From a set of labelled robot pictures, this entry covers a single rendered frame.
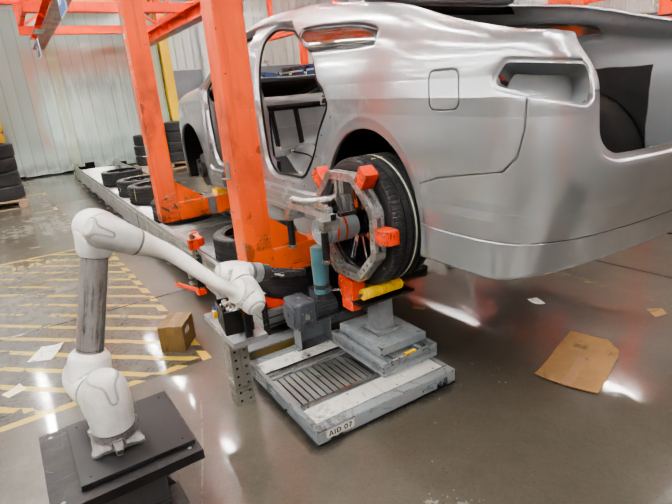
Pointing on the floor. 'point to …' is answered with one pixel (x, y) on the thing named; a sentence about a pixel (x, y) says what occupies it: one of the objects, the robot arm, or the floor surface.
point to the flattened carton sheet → (580, 362)
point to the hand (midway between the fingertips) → (298, 271)
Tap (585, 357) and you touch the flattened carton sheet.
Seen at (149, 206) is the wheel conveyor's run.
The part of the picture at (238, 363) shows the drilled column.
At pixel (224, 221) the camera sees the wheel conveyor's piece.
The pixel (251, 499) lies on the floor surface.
